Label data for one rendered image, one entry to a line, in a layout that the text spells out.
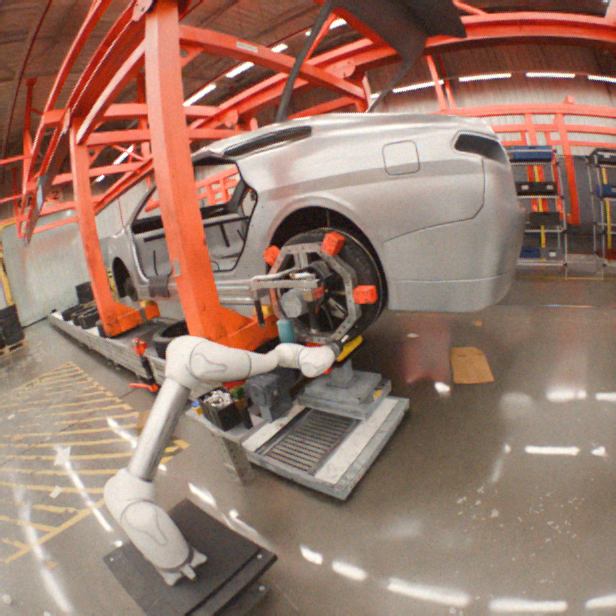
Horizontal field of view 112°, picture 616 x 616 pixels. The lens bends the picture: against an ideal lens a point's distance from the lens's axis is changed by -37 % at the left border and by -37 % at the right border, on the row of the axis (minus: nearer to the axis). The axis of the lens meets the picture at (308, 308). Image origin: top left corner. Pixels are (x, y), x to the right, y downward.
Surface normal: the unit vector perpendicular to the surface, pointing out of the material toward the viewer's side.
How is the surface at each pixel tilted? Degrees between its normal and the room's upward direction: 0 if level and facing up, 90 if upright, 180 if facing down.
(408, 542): 0
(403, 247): 90
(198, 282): 90
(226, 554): 3
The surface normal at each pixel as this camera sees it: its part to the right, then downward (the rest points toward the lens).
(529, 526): -0.17, -0.95
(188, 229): 0.80, 0.04
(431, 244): -0.58, 0.33
